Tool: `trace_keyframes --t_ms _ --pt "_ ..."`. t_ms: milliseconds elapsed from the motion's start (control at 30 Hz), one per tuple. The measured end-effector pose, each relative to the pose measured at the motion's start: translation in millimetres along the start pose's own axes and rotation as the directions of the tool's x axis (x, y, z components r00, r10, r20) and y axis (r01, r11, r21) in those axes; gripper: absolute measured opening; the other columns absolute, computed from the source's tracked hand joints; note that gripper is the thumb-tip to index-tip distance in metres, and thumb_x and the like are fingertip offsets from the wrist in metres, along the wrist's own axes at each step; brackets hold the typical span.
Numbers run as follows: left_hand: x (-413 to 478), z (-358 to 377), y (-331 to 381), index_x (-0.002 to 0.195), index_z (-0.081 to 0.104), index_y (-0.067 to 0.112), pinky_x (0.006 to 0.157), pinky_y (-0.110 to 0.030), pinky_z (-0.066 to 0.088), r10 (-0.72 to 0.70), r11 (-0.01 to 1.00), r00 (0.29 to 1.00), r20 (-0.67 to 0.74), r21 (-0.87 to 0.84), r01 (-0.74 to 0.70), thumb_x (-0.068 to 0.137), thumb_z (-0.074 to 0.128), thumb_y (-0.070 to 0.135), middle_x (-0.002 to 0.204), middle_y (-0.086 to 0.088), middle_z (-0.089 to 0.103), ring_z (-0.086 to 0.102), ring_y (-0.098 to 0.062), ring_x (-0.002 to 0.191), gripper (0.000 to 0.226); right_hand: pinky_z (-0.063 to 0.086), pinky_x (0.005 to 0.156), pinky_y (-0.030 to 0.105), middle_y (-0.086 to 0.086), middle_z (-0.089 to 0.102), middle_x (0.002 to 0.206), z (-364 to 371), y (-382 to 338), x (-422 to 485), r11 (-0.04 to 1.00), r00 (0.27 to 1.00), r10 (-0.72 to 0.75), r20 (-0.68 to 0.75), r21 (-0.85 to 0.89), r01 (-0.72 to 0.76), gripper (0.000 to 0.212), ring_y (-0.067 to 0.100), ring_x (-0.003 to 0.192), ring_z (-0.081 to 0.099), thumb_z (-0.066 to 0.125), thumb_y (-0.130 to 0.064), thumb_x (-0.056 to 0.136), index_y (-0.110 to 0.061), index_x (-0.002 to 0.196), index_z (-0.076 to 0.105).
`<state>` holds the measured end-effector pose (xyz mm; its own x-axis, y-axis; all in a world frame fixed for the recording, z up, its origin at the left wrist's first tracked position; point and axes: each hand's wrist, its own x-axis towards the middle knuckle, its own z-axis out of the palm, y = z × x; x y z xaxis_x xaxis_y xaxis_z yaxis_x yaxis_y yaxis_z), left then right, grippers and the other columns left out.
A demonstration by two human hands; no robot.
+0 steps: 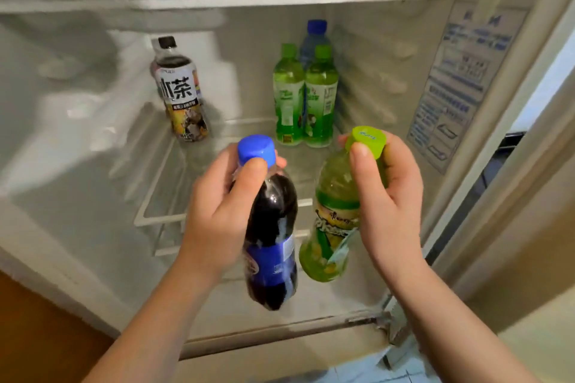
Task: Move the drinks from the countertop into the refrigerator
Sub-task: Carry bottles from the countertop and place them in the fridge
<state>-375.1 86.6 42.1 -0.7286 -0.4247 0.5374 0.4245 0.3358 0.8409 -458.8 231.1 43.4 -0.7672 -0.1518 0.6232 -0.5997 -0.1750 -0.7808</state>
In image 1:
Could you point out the glass crisper cover shelf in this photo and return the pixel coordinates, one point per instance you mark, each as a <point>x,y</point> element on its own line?
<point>166,251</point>

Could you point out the iced tea bottle black cap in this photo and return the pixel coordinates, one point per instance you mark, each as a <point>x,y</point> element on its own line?
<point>179,91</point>

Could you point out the person's left hand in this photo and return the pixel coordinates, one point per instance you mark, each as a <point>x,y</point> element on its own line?
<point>215,225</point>

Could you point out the white refrigerator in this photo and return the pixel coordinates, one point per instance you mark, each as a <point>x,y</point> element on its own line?
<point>382,14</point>

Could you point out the glass fridge shelf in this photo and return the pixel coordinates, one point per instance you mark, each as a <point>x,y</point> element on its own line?
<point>157,219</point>
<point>269,0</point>

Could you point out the green bottle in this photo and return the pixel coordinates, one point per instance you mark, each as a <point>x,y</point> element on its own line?
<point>289,95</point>
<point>321,100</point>

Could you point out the person's left forearm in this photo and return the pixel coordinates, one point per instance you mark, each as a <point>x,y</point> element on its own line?
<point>157,333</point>

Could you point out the blue sports drink bottle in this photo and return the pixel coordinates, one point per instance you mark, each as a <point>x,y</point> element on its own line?
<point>314,37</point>

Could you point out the cola bottle blue cap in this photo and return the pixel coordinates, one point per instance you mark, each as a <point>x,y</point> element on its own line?
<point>274,225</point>

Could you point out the person's right hand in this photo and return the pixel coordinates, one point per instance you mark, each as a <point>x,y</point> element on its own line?
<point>395,216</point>

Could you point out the green tea bottle lime cap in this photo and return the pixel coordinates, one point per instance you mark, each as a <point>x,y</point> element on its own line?
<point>332,216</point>

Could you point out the person's right forearm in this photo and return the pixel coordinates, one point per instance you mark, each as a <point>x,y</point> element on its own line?
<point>449,333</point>

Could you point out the orange wooden door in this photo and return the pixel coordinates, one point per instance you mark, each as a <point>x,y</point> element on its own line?
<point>36,342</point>

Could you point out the blue instruction sticker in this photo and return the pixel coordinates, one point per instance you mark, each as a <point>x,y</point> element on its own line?
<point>458,91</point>

